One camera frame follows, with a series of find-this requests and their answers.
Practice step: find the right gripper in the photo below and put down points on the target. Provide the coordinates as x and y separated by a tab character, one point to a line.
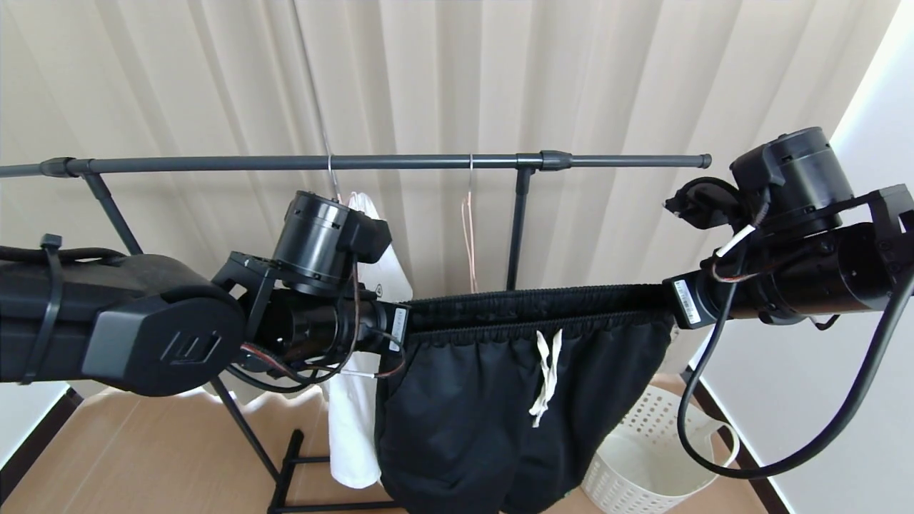
821	278

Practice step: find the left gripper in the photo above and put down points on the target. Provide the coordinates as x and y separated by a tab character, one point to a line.
321	325

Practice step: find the white printed t-shirt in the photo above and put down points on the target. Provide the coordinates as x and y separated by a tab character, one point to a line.
353	421

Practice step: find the pink clothes hanger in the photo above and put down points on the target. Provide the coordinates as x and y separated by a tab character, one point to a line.
333	178
470	243

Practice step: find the black garment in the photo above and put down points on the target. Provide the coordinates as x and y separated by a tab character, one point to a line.
457	414

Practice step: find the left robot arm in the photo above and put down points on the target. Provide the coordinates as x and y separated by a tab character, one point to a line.
143	321

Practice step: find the black clothes rack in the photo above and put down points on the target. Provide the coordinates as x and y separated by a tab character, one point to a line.
428	162

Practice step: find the white laundry basket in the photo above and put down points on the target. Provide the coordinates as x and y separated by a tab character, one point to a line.
643	457

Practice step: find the beige curtain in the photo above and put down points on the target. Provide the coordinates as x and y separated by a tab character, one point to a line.
214	71

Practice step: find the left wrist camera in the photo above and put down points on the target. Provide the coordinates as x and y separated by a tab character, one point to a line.
371	239

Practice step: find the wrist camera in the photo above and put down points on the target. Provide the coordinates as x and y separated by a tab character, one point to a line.
703	203
371	239

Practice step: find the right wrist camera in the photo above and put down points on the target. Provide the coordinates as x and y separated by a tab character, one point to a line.
703	203

